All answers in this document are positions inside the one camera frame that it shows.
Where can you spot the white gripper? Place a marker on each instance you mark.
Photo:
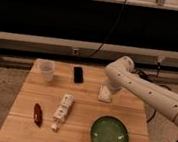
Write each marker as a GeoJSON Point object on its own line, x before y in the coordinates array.
{"type": "Point", "coordinates": [113, 90]}

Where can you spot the black phone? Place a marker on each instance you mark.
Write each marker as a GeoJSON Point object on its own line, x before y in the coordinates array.
{"type": "Point", "coordinates": [78, 74]}

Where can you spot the white sponge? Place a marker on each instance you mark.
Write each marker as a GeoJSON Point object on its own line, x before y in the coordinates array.
{"type": "Point", "coordinates": [104, 94]}

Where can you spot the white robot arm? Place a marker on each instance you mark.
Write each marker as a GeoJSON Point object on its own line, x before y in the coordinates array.
{"type": "Point", "coordinates": [120, 75]}

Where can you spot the white tube bottle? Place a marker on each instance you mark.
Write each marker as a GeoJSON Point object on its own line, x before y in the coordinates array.
{"type": "Point", "coordinates": [62, 111]}

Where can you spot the green plate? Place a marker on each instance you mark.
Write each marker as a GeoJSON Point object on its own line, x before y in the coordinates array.
{"type": "Point", "coordinates": [108, 129]}

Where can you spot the clear plastic cup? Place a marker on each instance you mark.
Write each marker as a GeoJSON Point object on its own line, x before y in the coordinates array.
{"type": "Point", "coordinates": [47, 69]}

